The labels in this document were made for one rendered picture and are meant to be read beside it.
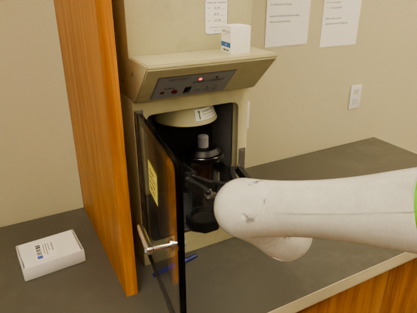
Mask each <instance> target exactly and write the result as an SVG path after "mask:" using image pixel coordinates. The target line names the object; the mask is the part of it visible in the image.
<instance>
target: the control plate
mask: <svg viewBox="0 0 417 313"><path fill-rule="evenodd" d="M236 71H237V70H227V71H217V72H211V73H200V74H194V75H184V76H173V77H167V78H158V81H157V83H156V86H155V88H154V91H153V94H152V95H151V98H150V100H152V99H161V98H170V97H175V96H183V95H188V94H197V93H206V92H211V91H219V90H224V89H225V87H226V85H227V84H228V82H229V81H230V80H231V78H232V76H233V75H234V74H235V72H236ZM216 76H219V77H218V78H215V77H216ZM199 78H203V79H202V80H199ZM216 84H218V87H215V85H216ZM190 86H192V87H191V90H190V91H189V92H188V93H183V91H184V89H185V87H190ZM206 86H209V88H208V89H207V88H206ZM197 87H200V89H199V90H198V89H197ZM175 89H176V90H177V93H176V94H172V92H171V91H173V90H175ZM160 92H164V94H160Z"/></svg>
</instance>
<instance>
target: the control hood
mask: <svg viewBox="0 0 417 313"><path fill-rule="evenodd" d="M276 58H277V53H275V52H270V51H267V50H263V49H260V48H254V47H250V53H239V54H229V53H225V52H223V51H221V49H216V50H202V51H194V52H181V53H167V54H159V55H145V56H137V57H130V58H129V67H130V82H131V91H132V101H133V102H135V103H141V102H150V101H158V100H163V99H172V98H180V97H185V96H193V95H199V94H207V93H216V92H220V91H229V90H234V89H243V88H252V87H254V86H255V85H256V83H257V82H258V81H259V80H260V78H261V77H262V76H263V74H264V73H265V72H266V71H267V69H268V68H269V67H270V66H271V65H272V63H273V62H274V60H275V59H276ZM227 70H237V71H236V72H235V74H234V75H233V76H232V78H231V80H230V81H229V82H228V84H227V85H226V87H225V89H224V90H219V91H211V92H206V93H197V94H188V95H183V96H175V97H170V98H161V99H152V100H150V98H151V95H152V94H153V91H154V88H155V86H156V83H157V81H158V78H167V77H173V76H184V75H194V74H200V73H211V72H217V71H227Z"/></svg>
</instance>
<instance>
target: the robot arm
mask: <svg viewBox="0 0 417 313"><path fill-rule="evenodd" d="M220 171H221V172H222V173H224V174H225V175H227V176H228V175H229V173H230V180H228V181H223V182H221V181H218V180H215V181H212V180H210V179H207V178H203V177H200V176H197V173H196V172H195V171H194V170H193V169H192V168H191V167H189V166H188V165H187V164H186V163H183V164H182V173H183V174H184V175H185V181H186V188H188V189H190V190H191V191H193V192H195V193H197V194H198V195H200V196H202V197H203V198H204V199H205V200H206V201H207V202H210V201H211V198H213V197H215V202H214V207H213V209H214V214H215V218H216V220H217V222H218V224H219V226H220V227H221V228H222V229H223V230H224V231H225V232H226V233H228V234H229V235H231V236H233V237H236V238H239V239H241V240H244V241H245V242H248V243H250V244H252V245H254V246H255V247H257V248H258V249H260V250H261V251H262V252H264V253H265V254H266V255H267V256H269V257H270V258H272V259H274V260H277V261H283V262H289V261H294V260H297V259H299V258H301V257H302V256H304V254H306V252H307V251H308V249H309V248H310V245H311V244H312V239H313V238H320V239H328V240H339V241H344V242H352V243H361V244H364V245H372V246H376V247H382V248H388V249H392V250H398V251H402V252H408V253H415V254H417V167H416V168H407V169H403V170H395V171H388V172H383V173H376V174H371V175H363V176H354V177H348V178H336V179H321V180H307V181H277V180H265V179H254V178H252V177H250V175H249V174H247V172H246V171H245V170H244V168H243V167H242V166H241V165H237V167H234V166H233V165H230V164H228V163H226V162H224V161H223V160H220ZM236 174H237V175H238V176H239V178H237V176H236Z"/></svg>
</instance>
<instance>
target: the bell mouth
mask: <svg viewBox="0 0 417 313"><path fill-rule="evenodd" d="M153 118H154V120H155V121H156V122H157V123H159V124H163V125H167V126H171V127H197V126H201V125H205V124H209V123H211V122H213V121H214V120H215V119H216V118H217V114H216V112H215V109H214V108H213V106H205V107H197V108H193V109H185V110H180V111H172V112H165V113H160V114H154V116H153Z"/></svg>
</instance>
